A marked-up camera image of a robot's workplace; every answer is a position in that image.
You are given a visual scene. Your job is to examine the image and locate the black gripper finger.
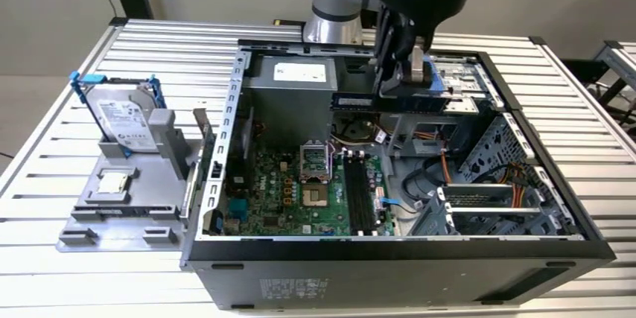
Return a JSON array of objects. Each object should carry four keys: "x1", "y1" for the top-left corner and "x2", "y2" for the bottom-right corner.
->
[
  {"x1": 400, "y1": 25, "x2": 435, "y2": 86},
  {"x1": 372, "y1": 4, "x2": 416, "y2": 109}
]

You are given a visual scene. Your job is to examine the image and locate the RAM stick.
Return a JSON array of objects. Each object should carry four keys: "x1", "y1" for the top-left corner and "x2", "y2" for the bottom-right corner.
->
[{"x1": 329, "y1": 91, "x2": 447, "y2": 114}]

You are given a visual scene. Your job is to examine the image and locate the silver optical drive cage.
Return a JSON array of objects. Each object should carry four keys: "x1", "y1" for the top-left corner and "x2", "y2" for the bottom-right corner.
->
[{"x1": 381, "y1": 51, "x2": 503, "y2": 158}]

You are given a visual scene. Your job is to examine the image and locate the gray power supply unit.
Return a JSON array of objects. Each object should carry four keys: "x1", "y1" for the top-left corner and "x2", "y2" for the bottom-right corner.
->
[{"x1": 245, "y1": 55, "x2": 339, "y2": 147}]

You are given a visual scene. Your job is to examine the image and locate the metal socket cover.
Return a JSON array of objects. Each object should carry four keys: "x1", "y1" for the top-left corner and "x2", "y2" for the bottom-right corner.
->
[{"x1": 300, "y1": 142, "x2": 333, "y2": 182}]

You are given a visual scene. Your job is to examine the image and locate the metal disk bay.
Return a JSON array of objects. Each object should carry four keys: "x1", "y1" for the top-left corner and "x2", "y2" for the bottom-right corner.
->
[{"x1": 412, "y1": 182, "x2": 567, "y2": 237}]

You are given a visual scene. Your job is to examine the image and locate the aluminium side table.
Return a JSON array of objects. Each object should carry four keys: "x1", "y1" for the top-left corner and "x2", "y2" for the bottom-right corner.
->
[{"x1": 588, "y1": 40, "x2": 636, "y2": 125}]

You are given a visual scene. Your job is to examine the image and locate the CPU socket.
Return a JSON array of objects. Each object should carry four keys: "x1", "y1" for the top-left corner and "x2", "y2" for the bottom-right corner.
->
[{"x1": 300, "y1": 182, "x2": 333, "y2": 208}]

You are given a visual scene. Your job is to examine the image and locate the graphics card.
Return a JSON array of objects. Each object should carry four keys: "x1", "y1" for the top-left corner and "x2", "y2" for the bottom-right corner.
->
[{"x1": 181, "y1": 107, "x2": 223, "y2": 228}]

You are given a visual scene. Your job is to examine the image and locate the green motherboard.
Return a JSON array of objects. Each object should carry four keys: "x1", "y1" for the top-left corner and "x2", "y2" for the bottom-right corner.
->
[{"x1": 223, "y1": 139, "x2": 399, "y2": 239}]

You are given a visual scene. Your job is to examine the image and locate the silver hard disk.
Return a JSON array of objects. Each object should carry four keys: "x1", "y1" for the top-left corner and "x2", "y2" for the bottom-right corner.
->
[{"x1": 81, "y1": 79, "x2": 163, "y2": 155}]

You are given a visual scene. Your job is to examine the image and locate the black PC case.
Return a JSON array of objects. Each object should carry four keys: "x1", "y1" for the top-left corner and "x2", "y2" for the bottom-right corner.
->
[{"x1": 177, "y1": 36, "x2": 617, "y2": 311}]

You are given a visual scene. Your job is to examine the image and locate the blue disk carrier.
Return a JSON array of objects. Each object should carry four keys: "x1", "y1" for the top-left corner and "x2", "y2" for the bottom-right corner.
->
[{"x1": 68, "y1": 70, "x2": 168, "y2": 157}]

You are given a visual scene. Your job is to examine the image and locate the silver CPU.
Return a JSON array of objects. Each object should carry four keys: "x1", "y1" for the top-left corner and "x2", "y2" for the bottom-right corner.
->
[{"x1": 96, "y1": 172, "x2": 133, "y2": 194}]

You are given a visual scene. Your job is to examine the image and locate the gray parts rack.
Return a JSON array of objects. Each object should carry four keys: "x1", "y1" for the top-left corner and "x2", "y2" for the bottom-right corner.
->
[{"x1": 55, "y1": 107, "x2": 209, "y2": 254}]

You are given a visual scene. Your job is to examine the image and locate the red orange yellow wires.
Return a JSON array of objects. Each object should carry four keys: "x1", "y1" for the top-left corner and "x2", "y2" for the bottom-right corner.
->
[
  {"x1": 499, "y1": 163, "x2": 529, "y2": 208},
  {"x1": 411, "y1": 128, "x2": 443, "y2": 141}
]

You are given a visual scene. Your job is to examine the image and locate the orange data cable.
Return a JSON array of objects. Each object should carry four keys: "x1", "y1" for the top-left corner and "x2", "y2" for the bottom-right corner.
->
[{"x1": 439, "y1": 148, "x2": 453, "y2": 185}]

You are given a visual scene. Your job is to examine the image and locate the black looped cable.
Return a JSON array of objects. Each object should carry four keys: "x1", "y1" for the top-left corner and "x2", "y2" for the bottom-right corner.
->
[{"x1": 401, "y1": 163, "x2": 441, "y2": 210}]

